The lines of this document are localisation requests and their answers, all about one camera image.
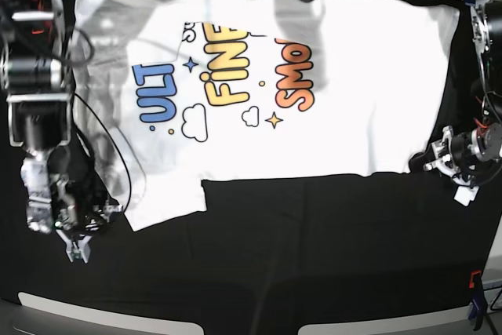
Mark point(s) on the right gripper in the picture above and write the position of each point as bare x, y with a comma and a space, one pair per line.
94, 222

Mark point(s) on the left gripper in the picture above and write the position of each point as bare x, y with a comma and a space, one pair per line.
454, 155

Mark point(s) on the white printed t-shirt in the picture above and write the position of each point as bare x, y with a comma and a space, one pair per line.
182, 91

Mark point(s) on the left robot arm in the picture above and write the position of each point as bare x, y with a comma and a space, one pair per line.
486, 30

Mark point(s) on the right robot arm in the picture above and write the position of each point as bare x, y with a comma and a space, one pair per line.
58, 168

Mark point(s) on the orange blue clamp near right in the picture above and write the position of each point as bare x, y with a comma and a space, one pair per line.
478, 309

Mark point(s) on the black table cloth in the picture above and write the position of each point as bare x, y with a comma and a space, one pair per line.
268, 256

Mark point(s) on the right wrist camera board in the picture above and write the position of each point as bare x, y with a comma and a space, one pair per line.
79, 250

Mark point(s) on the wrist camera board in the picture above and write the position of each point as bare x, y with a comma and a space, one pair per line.
465, 195
79, 250

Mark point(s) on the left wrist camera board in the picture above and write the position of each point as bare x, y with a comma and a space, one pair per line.
465, 195

